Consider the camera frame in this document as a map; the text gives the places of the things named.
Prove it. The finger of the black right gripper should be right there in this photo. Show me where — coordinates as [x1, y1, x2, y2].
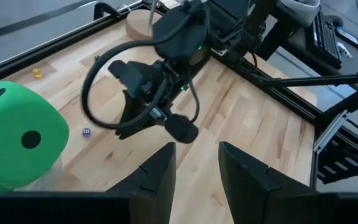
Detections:
[116, 90, 150, 133]
[114, 116, 166, 140]

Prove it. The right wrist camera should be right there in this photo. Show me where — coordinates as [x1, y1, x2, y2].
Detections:
[152, 1, 211, 62]

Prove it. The white cylinder lamp, wooden base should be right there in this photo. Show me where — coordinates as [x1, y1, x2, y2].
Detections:
[125, 0, 164, 41]

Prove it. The black diagonal beam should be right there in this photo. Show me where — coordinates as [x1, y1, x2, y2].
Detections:
[258, 70, 358, 88]

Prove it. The white curved plastic object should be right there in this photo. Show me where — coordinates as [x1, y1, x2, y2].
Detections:
[275, 0, 321, 27]

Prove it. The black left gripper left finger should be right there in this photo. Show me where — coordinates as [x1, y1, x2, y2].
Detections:
[0, 142, 177, 224]

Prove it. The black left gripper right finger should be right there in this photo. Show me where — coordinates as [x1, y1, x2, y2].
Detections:
[218, 141, 358, 224]

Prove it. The black camera cable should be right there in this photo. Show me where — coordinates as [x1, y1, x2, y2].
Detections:
[80, 6, 213, 131]

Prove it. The black smartphone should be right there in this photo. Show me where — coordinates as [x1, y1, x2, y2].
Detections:
[335, 26, 358, 50]

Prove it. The black aluminium table frame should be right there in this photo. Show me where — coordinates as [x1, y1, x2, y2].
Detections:
[0, 0, 358, 187]

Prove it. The backlit keyboard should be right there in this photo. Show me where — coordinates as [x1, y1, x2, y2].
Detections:
[313, 11, 343, 70]

